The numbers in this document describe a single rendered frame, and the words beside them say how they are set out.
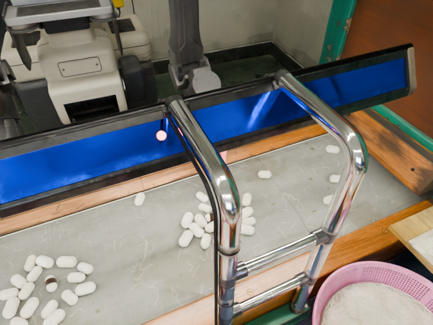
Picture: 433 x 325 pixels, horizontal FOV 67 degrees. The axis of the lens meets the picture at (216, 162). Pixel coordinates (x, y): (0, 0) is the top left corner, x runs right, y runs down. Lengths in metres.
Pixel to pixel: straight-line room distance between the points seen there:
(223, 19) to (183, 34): 2.12
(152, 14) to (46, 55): 1.57
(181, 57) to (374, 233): 0.53
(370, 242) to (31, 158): 0.61
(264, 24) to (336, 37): 2.03
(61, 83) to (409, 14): 0.95
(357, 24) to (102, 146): 0.72
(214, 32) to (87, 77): 1.79
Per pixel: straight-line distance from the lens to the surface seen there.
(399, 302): 0.73
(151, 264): 0.68
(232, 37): 2.88
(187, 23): 0.66
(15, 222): 0.83
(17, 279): 0.73
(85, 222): 0.78
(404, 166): 0.83
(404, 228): 0.77
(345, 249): 0.70
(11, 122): 0.71
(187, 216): 0.71
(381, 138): 0.86
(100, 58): 1.12
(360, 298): 0.70
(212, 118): 0.41
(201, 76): 0.65
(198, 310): 0.61
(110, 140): 0.39
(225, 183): 0.29
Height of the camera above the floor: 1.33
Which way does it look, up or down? 44 degrees down
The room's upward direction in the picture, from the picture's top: straight up
